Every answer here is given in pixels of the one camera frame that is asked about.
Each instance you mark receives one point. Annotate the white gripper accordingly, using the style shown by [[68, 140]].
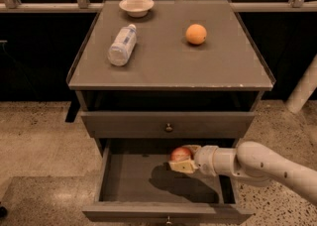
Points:
[[205, 159]]

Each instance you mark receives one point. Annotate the red apple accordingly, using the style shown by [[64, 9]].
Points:
[[180, 154]]

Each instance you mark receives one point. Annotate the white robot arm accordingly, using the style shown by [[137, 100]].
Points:
[[251, 163]]

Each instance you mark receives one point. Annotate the brass top drawer knob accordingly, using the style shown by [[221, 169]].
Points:
[[168, 127]]

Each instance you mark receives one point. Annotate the brass drawer knob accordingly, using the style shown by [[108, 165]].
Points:
[[168, 221], [168, 127]]

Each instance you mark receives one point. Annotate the open grey middle drawer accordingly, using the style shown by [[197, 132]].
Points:
[[140, 187]]

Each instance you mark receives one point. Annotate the grey top drawer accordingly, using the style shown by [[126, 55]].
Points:
[[186, 125]]

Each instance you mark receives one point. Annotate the brass middle drawer knob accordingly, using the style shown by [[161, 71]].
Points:
[[168, 221]]

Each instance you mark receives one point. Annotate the grey wooden drawer cabinet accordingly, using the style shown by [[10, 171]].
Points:
[[166, 73]]

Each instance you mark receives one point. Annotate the orange fruit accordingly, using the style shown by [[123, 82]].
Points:
[[196, 34]]

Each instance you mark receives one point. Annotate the clear plastic water bottle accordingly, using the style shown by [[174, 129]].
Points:
[[120, 51]]

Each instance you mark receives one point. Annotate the white ceramic bowl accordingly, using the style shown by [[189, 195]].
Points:
[[137, 8]]

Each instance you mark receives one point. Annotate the white cylindrical post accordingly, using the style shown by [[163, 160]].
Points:
[[304, 88]]

